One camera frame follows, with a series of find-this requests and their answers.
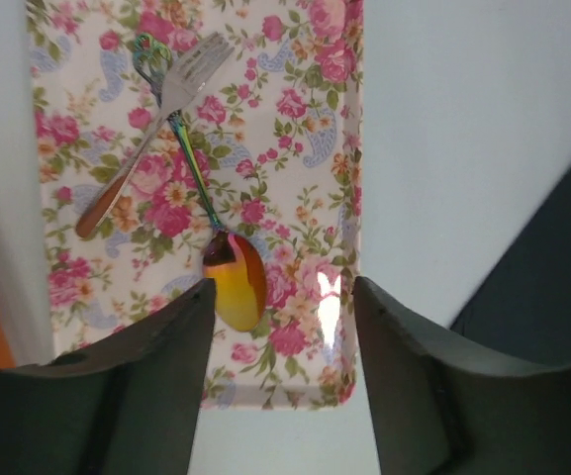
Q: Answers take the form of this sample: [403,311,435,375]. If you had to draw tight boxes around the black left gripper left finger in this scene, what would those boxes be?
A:
[0,279,215,474]

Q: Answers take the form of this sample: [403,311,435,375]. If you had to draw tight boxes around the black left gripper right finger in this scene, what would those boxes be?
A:
[353,276,571,474]

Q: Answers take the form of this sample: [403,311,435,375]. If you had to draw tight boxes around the black paper napkin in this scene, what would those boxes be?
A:
[451,167,571,365]

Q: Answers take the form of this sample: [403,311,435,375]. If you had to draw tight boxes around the iridescent gold spoon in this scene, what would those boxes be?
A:
[133,33,267,332]

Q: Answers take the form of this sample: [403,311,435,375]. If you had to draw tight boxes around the silver fork wooden handle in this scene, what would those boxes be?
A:
[75,33,233,238]

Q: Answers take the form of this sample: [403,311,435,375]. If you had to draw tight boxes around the floral patterned tray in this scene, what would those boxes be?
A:
[26,1,363,409]

